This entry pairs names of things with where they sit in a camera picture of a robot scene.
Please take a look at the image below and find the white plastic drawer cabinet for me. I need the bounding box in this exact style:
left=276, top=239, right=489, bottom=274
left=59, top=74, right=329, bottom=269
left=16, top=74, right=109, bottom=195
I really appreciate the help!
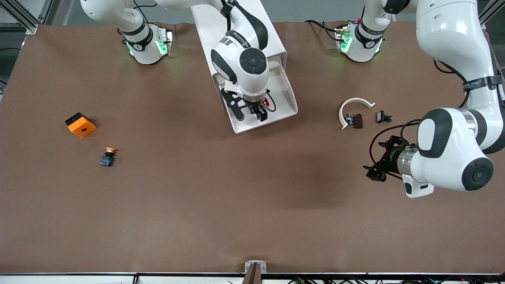
left=191, top=0, right=287, bottom=109

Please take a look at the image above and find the yellow mushroom push button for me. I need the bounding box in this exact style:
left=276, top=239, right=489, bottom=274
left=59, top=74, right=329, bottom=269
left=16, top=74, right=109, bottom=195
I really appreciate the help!
left=99, top=147, right=118, bottom=168

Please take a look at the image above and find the brown electrical component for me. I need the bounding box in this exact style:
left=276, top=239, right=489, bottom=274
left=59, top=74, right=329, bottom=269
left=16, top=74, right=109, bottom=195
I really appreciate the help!
left=345, top=112, right=364, bottom=130

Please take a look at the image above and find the white curved plastic piece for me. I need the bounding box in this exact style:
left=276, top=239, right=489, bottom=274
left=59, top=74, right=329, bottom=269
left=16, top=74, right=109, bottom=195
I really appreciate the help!
left=339, top=97, right=376, bottom=131

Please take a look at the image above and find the brown table mat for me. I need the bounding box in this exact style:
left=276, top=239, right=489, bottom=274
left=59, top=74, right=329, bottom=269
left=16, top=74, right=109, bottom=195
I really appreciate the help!
left=0, top=20, right=505, bottom=275

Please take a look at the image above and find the orange box with hole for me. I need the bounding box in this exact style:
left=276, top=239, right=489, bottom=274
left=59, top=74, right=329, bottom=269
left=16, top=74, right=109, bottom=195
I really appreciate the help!
left=65, top=112, right=97, bottom=139

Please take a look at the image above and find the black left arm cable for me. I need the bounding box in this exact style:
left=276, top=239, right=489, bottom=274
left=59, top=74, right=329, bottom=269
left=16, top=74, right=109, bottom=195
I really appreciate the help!
left=369, top=58, right=472, bottom=166

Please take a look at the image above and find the black arm base cable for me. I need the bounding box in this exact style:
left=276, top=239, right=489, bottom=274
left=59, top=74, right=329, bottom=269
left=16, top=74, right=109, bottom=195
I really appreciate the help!
left=305, top=19, right=340, bottom=41

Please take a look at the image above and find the black cable bundle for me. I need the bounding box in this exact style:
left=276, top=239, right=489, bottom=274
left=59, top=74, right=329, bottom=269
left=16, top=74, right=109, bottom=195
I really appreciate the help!
left=287, top=276, right=505, bottom=284

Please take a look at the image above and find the grey metal camera mount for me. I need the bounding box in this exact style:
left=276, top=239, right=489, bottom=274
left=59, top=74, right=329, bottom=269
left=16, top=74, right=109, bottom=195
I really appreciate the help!
left=243, top=260, right=267, bottom=284

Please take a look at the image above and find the aluminium frame profile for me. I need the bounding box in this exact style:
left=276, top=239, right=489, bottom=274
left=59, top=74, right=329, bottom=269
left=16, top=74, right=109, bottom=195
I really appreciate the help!
left=479, top=0, right=505, bottom=29
left=0, top=0, right=54, bottom=34

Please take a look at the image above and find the white table edge rail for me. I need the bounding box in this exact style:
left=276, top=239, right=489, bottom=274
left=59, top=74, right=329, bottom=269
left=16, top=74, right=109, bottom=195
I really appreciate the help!
left=0, top=272, right=505, bottom=284

